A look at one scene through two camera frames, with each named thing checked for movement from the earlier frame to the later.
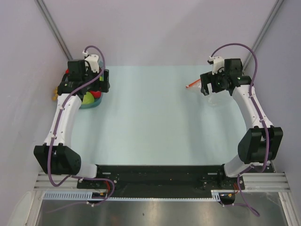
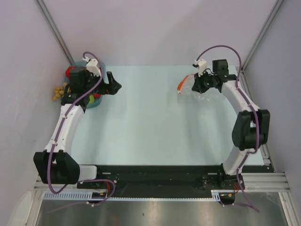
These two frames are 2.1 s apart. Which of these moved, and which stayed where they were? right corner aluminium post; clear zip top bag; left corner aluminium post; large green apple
Moved: clear zip top bag
Stayed: right corner aluminium post; large green apple; left corner aluminium post
